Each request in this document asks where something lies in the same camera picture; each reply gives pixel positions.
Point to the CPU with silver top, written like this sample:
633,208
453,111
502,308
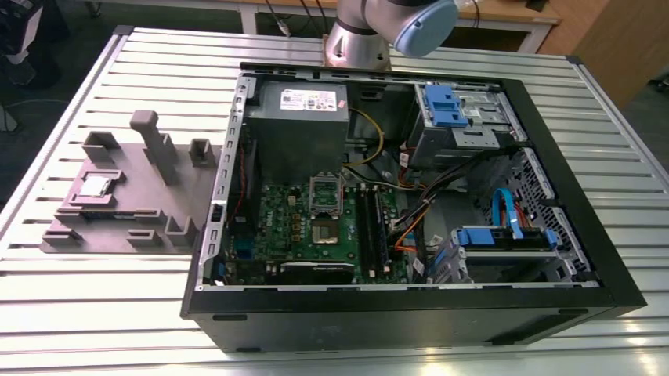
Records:
95,187

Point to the wooden desk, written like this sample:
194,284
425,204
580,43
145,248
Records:
515,15

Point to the black PC case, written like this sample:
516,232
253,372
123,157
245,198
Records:
366,313

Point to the CPU socket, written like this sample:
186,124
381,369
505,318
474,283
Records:
329,233

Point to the metal disk bay cage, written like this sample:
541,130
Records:
512,256

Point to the white-framed desk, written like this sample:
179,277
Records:
250,21

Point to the black RAM slot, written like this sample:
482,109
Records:
370,227

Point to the grey power supply unit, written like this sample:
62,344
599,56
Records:
293,137

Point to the hard disk in blue carrier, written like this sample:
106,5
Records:
478,237

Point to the metal drive bay cage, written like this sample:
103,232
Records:
470,141

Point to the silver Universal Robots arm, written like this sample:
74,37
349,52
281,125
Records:
361,43

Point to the wooden cabinet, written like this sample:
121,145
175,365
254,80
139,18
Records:
623,47

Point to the blue plastic disk carrier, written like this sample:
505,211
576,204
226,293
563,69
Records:
450,117
441,96

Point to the grey printed parts rack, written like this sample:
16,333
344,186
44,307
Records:
141,196

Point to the green motherboard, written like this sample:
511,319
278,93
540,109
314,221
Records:
282,219

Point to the black graphics card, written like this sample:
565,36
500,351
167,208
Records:
314,274

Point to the RAM stick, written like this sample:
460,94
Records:
113,215

